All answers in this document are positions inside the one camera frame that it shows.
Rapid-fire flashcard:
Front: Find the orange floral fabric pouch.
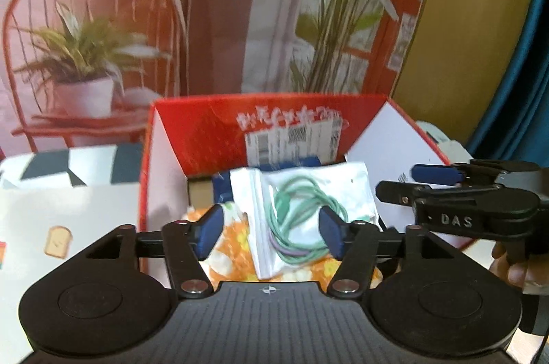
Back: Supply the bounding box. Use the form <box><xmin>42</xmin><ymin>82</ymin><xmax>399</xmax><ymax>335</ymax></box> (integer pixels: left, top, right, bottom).
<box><xmin>201</xmin><ymin>202</ymin><xmax>340</xmax><ymax>290</ymax></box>

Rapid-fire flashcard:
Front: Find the clear bag with green cable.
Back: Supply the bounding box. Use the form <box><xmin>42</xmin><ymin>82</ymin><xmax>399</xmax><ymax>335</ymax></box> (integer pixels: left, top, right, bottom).
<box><xmin>230</xmin><ymin>162</ymin><xmax>379</xmax><ymax>280</ymax></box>

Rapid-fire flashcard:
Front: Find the printed living room backdrop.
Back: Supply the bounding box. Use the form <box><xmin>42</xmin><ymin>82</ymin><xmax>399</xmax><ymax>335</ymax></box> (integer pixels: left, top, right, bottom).
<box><xmin>1</xmin><ymin>0</ymin><xmax>422</xmax><ymax>155</ymax></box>

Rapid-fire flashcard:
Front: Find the person right hand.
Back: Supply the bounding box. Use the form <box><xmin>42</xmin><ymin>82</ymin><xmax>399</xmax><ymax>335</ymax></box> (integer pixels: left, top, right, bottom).
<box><xmin>489</xmin><ymin>242</ymin><xmax>549</xmax><ymax>295</ymax></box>

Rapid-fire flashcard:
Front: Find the teal curtain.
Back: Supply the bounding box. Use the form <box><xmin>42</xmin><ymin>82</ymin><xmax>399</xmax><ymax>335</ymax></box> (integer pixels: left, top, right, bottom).
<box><xmin>466</xmin><ymin>0</ymin><xmax>548</xmax><ymax>167</ymax></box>

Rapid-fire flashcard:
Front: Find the red strawberry cardboard box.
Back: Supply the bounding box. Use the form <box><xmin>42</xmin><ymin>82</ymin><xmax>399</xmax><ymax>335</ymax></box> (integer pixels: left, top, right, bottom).
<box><xmin>138</xmin><ymin>92</ymin><xmax>478</xmax><ymax>292</ymax></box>

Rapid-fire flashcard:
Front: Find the bear pattern tablecloth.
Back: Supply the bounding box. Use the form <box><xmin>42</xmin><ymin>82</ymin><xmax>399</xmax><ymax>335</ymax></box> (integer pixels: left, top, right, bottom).
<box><xmin>0</xmin><ymin>119</ymin><xmax>542</xmax><ymax>364</ymax></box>

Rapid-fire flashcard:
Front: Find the yellow wooden panel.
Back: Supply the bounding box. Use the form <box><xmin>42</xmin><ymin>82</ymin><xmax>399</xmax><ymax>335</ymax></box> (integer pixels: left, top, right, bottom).
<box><xmin>393</xmin><ymin>0</ymin><xmax>530</xmax><ymax>143</ymax></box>

